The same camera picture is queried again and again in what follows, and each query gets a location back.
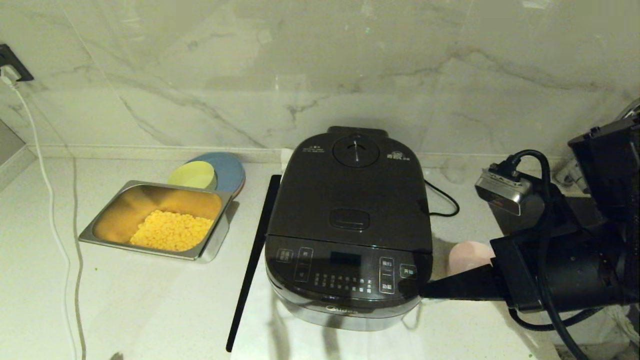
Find stainless steel tray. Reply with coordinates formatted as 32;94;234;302
78;180;240;264

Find black power cable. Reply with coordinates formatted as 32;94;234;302
424;180;460;217

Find black wall socket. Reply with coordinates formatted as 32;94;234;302
0;44;35;83

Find black rice cooker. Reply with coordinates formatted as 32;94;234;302
231;149;441;360

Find yellow-green small dish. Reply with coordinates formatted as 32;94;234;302
167;160;217;191

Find black rice cooker lid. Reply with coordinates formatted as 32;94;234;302
267;126;434;253

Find pink bowl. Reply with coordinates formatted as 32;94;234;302
447;241;496;277

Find white power cable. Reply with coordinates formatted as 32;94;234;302
0;66;83;360

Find long black flat strip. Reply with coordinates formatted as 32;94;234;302
226;174;282;353

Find blue plate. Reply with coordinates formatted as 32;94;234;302
187;152;246;198

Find yellow corn kernels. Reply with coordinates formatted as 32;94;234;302
130;210;215;252

